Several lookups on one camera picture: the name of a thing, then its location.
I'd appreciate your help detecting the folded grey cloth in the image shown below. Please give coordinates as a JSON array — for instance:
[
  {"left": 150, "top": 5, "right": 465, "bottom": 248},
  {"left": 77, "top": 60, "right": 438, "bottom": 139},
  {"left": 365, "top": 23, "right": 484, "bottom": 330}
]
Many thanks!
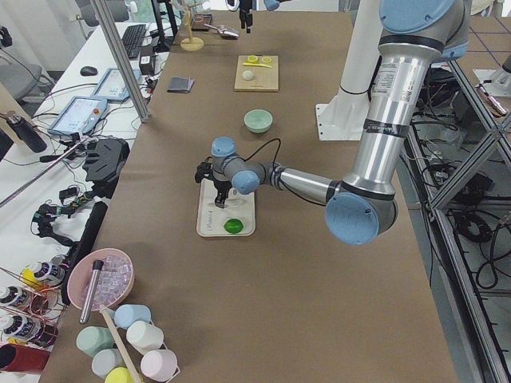
[{"left": 167, "top": 77, "right": 195, "bottom": 93}]

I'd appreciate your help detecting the teach pendant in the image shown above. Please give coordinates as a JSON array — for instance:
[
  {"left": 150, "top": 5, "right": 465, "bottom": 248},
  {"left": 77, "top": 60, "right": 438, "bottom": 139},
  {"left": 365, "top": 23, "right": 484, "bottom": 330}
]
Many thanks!
[
  {"left": 48, "top": 97, "right": 108, "bottom": 136},
  {"left": 91, "top": 68, "right": 129, "bottom": 102}
]

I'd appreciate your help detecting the beige rabbit tray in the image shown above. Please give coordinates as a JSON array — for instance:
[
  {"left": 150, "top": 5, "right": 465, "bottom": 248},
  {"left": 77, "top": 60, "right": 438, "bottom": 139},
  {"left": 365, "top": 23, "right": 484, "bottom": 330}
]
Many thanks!
[{"left": 196, "top": 180, "right": 256, "bottom": 237}]

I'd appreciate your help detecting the metal tube in bowl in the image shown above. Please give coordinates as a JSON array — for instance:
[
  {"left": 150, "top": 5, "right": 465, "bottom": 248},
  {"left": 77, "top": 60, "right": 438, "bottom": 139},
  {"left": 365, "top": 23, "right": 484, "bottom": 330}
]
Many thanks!
[{"left": 79, "top": 259, "right": 105, "bottom": 325}]

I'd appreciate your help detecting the bamboo cutting board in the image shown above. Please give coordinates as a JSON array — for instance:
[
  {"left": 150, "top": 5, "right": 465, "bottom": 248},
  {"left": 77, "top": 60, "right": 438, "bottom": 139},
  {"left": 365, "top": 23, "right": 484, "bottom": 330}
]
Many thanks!
[{"left": 234, "top": 54, "right": 279, "bottom": 93}]

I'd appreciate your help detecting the yellow cup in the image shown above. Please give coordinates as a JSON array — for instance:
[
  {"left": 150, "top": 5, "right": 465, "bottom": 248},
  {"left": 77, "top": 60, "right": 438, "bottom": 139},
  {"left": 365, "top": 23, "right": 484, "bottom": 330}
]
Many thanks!
[{"left": 105, "top": 367, "right": 134, "bottom": 383}]

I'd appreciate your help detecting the aluminium frame post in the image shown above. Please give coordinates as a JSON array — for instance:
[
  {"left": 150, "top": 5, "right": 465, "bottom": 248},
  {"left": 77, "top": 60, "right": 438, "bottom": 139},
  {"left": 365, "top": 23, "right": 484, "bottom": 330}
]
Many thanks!
[{"left": 90, "top": 0, "right": 151, "bottom": 123}]

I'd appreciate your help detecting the white steamed bun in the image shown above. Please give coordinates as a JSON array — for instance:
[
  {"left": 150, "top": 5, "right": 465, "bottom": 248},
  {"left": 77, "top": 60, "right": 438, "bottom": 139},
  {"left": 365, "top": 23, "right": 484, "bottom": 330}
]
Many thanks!
[{"left": 242, "top": 70, "right": 255, "bottom": 81}]

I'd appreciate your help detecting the green lime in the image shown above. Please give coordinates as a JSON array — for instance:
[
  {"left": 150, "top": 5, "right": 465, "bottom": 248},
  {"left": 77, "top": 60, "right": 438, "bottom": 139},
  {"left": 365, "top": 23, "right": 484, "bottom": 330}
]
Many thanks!
[{"left": 224, "top": 218, "right": 244, "bottom": 235}]

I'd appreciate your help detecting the blue cup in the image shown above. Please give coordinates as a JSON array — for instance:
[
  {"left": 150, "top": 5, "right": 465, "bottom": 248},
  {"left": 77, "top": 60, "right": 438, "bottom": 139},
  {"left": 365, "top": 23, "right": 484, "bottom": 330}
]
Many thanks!
[{"left": 114, "top": 304, "right": 152, "bottom": 330}]

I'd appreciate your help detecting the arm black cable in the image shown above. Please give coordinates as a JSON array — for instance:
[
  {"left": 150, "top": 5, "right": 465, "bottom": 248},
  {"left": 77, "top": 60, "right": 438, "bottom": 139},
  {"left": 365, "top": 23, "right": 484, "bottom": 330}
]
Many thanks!
[{"left": 239, "top": 137, "right": 283, "bottom": 165}]

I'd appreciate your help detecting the black tray with glasses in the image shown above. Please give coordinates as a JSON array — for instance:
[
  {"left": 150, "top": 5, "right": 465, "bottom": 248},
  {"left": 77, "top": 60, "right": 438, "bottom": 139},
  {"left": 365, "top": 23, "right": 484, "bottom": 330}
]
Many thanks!
[{"left": 192, "top": 14, "right": 212, "bottom": 31}]

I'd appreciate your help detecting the grey cup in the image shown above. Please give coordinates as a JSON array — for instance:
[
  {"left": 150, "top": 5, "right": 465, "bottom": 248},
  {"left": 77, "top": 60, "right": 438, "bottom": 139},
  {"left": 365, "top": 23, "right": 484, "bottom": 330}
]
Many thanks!
[{"left": 91, "top": 349, "right": 125, "bottom": 379}]

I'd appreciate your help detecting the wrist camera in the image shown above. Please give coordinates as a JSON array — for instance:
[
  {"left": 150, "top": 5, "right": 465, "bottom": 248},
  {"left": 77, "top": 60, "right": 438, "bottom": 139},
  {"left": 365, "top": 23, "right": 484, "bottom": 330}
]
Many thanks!
[{"left": 194, "top": 161, "right": 214, "bottom": 184}]

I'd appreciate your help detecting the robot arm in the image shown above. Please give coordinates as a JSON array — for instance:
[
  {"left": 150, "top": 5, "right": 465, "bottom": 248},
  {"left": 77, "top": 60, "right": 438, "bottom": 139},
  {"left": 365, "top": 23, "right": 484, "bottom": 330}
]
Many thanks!
[
  {"left": 238, "top": 0, "right": 287, "bottom": 34},
  {"left": 207, "top": 1, "right": 471, "bottom": 245}
]

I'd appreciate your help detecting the light green bowl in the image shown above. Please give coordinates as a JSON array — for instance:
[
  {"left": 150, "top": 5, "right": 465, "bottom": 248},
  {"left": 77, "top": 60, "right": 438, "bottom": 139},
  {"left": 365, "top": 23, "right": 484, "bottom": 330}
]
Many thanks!
[{"left": 244, "top": 109, "right": 273, "bottom": 134}]

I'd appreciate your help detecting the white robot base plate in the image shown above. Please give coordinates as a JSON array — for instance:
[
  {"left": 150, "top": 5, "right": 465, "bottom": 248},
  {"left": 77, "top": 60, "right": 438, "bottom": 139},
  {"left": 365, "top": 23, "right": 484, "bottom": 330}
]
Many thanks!
[{"left": 315, "top": 89, "right": 370, "bottom": 141}]

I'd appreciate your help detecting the wooden mug tree stand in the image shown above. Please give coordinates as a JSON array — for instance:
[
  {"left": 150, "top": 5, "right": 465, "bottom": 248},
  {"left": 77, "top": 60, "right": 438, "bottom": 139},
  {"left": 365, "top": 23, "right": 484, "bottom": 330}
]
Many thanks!
[{"left": 171, "top": 1, "right": 210, "bottom": 52}]

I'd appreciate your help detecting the teach pendant near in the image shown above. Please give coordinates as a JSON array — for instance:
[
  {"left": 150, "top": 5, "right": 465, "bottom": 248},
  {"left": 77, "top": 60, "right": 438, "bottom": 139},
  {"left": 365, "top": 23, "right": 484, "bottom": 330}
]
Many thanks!
[{"left": 48, "top": 97, "right": 108, "bottom": 136}]

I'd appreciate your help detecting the white cup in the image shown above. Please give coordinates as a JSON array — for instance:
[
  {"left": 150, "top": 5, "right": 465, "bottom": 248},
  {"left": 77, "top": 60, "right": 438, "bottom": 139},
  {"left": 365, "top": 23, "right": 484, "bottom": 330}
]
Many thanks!
[{"left": 126, "top": 321, "right": 164, "bottom": 355}]

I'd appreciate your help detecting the pink bowl with ice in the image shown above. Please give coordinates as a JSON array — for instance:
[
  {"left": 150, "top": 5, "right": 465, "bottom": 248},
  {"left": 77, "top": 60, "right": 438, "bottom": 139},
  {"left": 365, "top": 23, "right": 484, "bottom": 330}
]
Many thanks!
[{"left": 67, "top": 248, "right": 135, "bottom": 311}]

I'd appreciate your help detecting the black water bottle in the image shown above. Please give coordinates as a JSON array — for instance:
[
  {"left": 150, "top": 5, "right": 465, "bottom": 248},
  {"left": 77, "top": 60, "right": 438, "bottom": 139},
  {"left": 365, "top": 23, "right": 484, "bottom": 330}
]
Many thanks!
[{"left": 1, "top": 111, "right": 47, "bottom": 153}]

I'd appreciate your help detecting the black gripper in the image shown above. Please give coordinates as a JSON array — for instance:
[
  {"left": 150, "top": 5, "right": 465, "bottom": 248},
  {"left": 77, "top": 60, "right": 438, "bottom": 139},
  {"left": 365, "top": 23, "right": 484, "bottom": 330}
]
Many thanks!
[
  {"left": 239, "top": 0, "right": 252, "bottom": 34},
  {"left": 213, "top": 179, "right": 231, "bottom": 209}
]

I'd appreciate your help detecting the green cup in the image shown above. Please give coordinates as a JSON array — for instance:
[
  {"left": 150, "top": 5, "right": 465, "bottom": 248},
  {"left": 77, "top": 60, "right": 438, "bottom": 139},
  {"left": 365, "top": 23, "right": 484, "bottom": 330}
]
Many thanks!
[{"left": 76, "top": 326, "right": 114, "bottom": 357}]

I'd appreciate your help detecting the metal scoop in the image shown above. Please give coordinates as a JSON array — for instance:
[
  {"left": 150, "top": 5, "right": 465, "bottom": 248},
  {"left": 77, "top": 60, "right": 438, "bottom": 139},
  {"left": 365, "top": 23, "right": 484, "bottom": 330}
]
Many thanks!
[{"left": 205, "top": 24, "right": 240, "bottom": 40}]

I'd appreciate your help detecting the yellow plastic knife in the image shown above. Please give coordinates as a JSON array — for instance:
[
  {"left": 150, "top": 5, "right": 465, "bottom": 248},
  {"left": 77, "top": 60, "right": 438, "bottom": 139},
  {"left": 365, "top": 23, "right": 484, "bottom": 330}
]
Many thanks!
[{"left": 242, "top": 61, "right": 272, "bottom": 69}]

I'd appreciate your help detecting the pink cup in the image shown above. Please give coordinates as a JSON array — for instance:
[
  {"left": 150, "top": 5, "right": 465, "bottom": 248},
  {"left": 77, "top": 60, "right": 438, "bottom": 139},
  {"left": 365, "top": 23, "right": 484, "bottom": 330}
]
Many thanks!
[{"left": 141, "top": 349, "right": 179, "bottom": 382}]

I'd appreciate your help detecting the black computer mouse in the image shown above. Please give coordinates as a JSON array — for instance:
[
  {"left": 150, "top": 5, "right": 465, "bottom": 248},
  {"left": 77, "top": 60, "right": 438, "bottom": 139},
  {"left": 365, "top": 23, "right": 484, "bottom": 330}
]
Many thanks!
[{"left": 80, "top": 65, "right": 98, "bottom": 77}]

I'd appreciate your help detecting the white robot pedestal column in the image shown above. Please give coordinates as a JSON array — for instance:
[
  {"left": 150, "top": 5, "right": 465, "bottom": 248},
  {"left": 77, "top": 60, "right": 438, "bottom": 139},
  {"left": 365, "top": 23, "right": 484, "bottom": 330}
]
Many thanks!
[{"left": 339, "top": 0, "right": 382, "bottom": 96}]

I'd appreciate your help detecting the teach pendant far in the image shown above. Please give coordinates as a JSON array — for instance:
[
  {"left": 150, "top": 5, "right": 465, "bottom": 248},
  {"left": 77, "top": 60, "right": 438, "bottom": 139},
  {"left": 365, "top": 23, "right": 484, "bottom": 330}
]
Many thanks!
[{"left": 91, "top": 68, "right": 129, "bottom": 102}]

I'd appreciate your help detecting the black keyboard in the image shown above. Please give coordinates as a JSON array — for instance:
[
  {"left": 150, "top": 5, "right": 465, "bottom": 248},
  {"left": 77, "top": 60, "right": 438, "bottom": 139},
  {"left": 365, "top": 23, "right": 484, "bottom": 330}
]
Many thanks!
[{"left": 121, "top": 24, "right": 146, "bottom": 60}]

